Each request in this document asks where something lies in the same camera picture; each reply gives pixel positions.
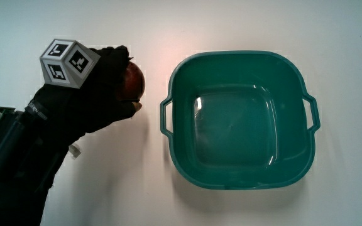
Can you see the black forearm sensor unit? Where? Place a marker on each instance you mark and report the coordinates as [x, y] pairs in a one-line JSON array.
[[5, 147]]

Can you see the person's left forearm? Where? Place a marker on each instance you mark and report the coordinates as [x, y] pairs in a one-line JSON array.
[[14, 207]]

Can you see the person's left hand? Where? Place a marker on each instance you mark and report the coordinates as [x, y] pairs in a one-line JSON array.
[[102, 94]]

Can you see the green plastic basin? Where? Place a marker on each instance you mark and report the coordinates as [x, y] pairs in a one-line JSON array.
[[237, 125]]

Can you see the white desk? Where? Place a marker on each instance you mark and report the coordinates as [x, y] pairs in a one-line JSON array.
[[200, 25]]

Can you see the white glove tag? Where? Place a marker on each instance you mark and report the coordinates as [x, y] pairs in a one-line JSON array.
[[75, 151]]

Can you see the red apple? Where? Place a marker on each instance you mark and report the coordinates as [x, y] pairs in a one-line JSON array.
[[135, 81]]

